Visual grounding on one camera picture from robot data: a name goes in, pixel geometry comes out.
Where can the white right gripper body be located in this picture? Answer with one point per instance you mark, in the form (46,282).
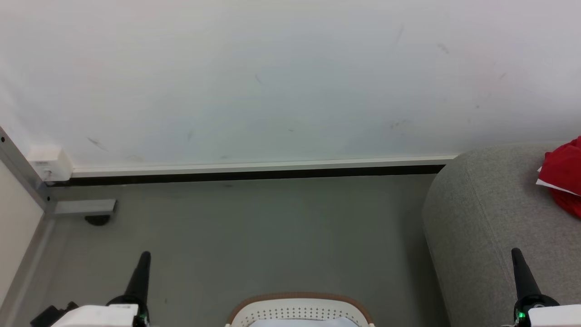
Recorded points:
(553,316)

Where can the white wall skirting rail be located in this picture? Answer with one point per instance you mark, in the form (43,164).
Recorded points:
(254,167)

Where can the white wall socket box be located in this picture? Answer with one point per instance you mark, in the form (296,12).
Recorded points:
(50,163)

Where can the white laundry basket brown rim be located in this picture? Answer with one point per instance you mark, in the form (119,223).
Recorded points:
(297,306)

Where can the grey fabric sofa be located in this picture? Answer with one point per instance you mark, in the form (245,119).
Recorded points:
(490,213)

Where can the black round levelling foot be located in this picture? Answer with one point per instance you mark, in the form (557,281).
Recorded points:
(97,220)

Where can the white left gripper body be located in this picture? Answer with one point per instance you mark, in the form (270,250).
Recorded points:
(100,316)

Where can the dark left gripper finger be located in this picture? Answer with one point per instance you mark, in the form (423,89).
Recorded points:
(140,279)

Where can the red garment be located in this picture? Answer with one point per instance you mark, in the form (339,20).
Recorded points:
(565,170)

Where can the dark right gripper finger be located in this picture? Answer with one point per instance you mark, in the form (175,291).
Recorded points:
(525,279)

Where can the grey metal partition frame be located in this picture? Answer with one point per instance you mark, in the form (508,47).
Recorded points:
(22,177)

